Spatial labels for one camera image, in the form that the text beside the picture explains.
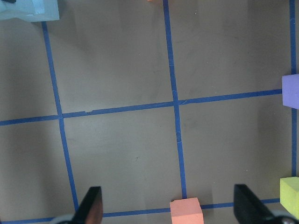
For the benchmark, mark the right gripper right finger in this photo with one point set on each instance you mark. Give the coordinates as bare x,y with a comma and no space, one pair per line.
248,209

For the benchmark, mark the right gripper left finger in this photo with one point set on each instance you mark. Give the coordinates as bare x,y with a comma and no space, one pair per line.
90,210

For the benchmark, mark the orange block near arms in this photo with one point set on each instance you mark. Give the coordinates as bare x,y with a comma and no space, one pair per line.
186,211

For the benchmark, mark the yellow foam block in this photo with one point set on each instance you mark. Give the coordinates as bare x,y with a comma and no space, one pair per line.
289,195

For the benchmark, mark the purple block near blue tray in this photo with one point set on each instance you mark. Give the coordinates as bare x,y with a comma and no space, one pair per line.
290,91

